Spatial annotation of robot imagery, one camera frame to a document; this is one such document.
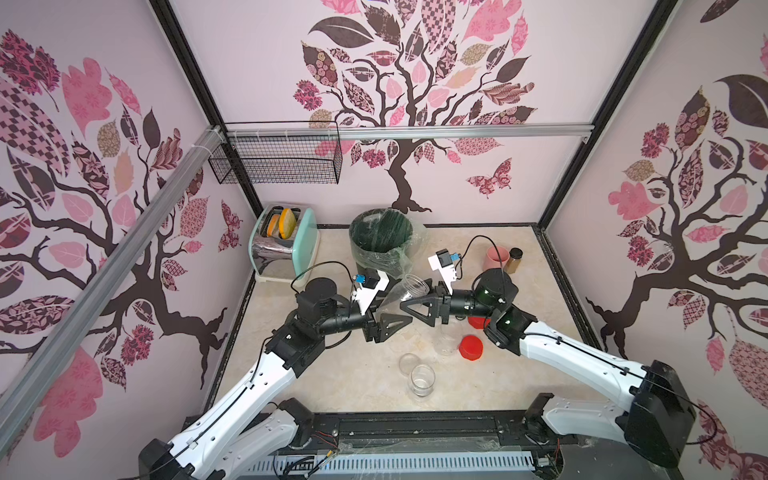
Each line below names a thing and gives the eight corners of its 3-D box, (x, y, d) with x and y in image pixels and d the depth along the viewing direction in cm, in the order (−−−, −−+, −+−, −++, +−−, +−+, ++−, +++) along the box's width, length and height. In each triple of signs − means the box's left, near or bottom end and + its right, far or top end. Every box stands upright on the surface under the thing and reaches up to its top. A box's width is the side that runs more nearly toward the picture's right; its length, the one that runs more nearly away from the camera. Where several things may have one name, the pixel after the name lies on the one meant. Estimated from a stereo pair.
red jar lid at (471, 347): (460, 360, 87) (462, 357, 85) (457, 338, 91) (458, 335, 89) (483, 360, 87) (485, 357, 85) (479, 338, 91) (480, 335, 89)
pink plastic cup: (484, 276, 106) (490, 260, 98) (480, 262, 110) (486, 245, 103) (503, 276, 106) (511, 260, 98) (498, 261, 110) (506, 245, 103)
